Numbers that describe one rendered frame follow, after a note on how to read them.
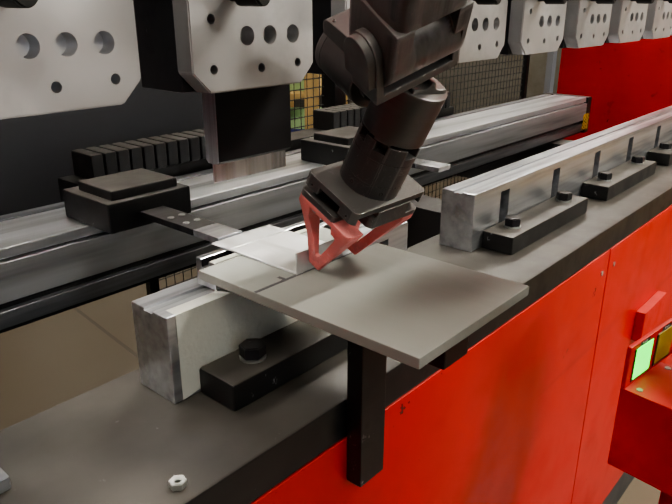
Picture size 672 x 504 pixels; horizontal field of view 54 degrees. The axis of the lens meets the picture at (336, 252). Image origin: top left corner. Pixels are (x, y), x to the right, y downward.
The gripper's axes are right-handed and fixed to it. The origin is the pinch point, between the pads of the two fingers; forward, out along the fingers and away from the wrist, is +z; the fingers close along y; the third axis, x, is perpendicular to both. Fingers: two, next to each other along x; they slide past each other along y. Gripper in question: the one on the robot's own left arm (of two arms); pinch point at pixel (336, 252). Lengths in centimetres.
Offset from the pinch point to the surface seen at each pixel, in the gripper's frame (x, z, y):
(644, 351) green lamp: 27.0, 7.9, -37.1
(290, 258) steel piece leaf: -3.2, 2.9, 2.3
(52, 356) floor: -116, 176, -44
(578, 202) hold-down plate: 2, 12, -70
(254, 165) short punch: -12.9, -1.4, 0.8
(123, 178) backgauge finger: -31.5, 14.0, 2.7
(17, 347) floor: -131, 184, -38
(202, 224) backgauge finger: -16.6, 9.6, 2.1
